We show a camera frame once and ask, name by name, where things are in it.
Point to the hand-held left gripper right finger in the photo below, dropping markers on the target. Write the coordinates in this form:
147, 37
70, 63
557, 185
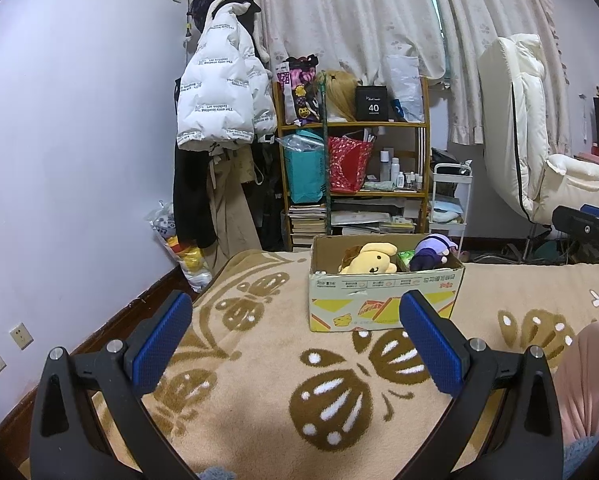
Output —
429, 340

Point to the yellow plush toy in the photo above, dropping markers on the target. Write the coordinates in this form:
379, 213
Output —
372, 260

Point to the beige garment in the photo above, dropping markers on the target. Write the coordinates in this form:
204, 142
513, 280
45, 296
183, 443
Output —
232, 210

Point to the purple-haired plush doll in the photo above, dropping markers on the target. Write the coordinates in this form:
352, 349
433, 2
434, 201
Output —
429, 255

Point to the purple printed bag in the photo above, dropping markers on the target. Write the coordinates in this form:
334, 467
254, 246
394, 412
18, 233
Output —
297, 90

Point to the black tote bag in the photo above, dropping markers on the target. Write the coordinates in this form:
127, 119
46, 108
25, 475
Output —
272, 200

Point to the white trolley cart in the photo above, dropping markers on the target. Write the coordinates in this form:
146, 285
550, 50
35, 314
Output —
449, 210

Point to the green tissue packet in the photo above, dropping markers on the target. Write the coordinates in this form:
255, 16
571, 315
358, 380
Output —
405, 257

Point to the wooden shelf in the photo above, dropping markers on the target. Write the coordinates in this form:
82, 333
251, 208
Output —
369, 124

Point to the beige butterfly blanket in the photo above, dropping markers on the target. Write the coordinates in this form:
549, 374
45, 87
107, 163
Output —
259, 320

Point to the plastic bag of toys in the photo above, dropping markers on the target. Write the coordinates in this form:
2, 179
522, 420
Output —
184, 255

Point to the blue-grey fuzzy cloth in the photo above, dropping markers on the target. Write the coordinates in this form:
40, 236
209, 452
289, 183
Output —
217, 475
582, 457

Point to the blonde wig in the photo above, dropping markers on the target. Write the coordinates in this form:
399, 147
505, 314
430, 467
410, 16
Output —
342, 95

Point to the black coat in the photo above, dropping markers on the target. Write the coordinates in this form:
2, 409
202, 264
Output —
192, 200

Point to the stack of books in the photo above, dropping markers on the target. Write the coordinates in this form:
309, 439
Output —
307, 225

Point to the person's leg in pink pants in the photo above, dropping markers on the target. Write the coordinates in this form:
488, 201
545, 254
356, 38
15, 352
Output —
592, 375

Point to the teal bag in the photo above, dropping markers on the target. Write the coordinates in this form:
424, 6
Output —
304, 175

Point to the group of white bottles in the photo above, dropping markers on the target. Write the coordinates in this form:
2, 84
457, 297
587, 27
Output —
397, 170

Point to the printed cardboard box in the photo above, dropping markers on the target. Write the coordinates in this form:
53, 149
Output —
379, 305

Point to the red patterned bag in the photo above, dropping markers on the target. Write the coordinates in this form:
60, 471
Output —
349, 165

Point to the pile of papers and magazines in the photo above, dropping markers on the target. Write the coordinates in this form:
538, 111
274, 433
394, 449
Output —
369, 217

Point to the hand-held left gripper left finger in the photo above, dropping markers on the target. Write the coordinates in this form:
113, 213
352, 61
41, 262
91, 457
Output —
162, 340

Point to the black box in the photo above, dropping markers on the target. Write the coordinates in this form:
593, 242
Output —
373, 105

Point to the white puffer jacket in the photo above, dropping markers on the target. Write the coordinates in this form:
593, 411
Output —
219, 85

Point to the green pole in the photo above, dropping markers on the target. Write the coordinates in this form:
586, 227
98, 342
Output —
324, 160

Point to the cream padded chair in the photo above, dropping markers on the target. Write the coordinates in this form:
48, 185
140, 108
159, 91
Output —
519, 125

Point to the clear plastic bag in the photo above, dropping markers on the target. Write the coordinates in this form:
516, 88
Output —
302, 142
404, 85

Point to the patterned curtains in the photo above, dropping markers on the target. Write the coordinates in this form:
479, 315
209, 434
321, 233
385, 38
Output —
344, 15

